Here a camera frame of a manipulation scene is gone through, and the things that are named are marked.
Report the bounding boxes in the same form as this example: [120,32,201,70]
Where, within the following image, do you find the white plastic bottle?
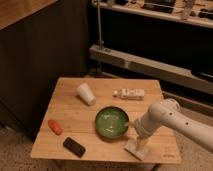
[113,88,145,100]

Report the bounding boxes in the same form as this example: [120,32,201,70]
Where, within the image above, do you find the dark wooden cabinet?
[0,0,89,139]

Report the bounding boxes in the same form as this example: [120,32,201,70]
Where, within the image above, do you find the black rectangular phone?
[63,137,86,157]

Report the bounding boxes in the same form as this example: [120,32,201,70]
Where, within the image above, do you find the white paper cup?
[77,83,96,106]

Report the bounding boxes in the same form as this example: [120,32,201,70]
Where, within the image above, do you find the grey metal shelf rack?
[89,0,213,95]

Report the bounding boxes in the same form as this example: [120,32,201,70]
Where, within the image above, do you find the small wooden table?
[29,77,182,171]

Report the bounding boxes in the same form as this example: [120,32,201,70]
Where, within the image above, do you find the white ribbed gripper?
[133,113,158,150]

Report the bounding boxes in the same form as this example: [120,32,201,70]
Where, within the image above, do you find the orange carrot toy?
[48,120,63,135]

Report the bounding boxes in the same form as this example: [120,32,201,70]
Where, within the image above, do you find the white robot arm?
[133,98,213,153]

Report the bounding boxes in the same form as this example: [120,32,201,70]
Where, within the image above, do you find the white sponge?
[124,139,150,160]

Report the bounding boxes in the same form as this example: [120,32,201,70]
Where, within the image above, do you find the green ceramic bowl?
[95,106,129,139]

